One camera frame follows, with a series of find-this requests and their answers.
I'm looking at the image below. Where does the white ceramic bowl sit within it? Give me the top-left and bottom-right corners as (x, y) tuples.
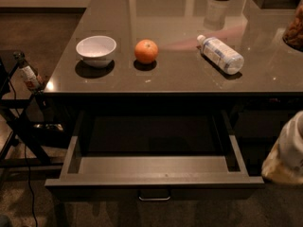
(76, 36), (116, 68)

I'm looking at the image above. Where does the clear plastic water bottle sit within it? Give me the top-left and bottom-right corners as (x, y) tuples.
(197, 35), (244, 75)

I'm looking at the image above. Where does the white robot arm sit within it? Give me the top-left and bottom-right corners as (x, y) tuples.
(261, 111), (303, 185)

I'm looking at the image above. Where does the dark top drawer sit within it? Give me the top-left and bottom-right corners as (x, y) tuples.
(45, 112), (264, 201)

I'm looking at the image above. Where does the snack bag on table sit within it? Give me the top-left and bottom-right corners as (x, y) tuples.
(282, 0), (303, 51)

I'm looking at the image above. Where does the black cable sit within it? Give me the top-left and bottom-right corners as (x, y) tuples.
(9, 79), (39, 227)

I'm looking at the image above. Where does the orange fruit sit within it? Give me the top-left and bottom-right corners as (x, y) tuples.
(134, 40), (158, 64)

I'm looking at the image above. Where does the brown glass bottle with label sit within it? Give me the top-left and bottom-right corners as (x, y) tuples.
(13, 51), (44, 94)

